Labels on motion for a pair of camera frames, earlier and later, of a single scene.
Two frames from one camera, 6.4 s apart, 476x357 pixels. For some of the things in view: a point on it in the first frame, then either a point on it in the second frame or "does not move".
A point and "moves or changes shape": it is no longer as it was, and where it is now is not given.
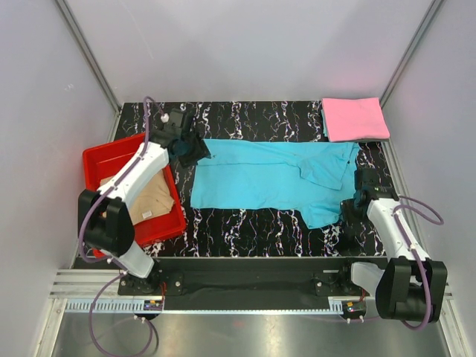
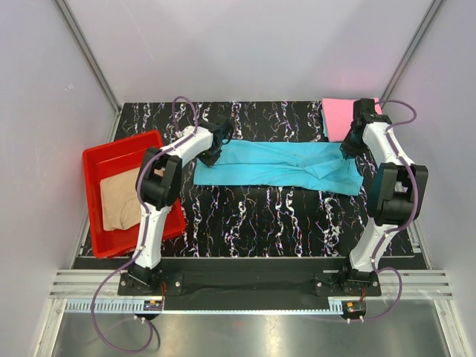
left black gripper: (200, 151) to (210, 161)
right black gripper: (345, 207) to (348, 151)
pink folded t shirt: (355, 118) does not move
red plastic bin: (100, 160) does not move
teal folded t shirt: (323, 124) does not move
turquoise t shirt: (312, 178) moves or changes shape
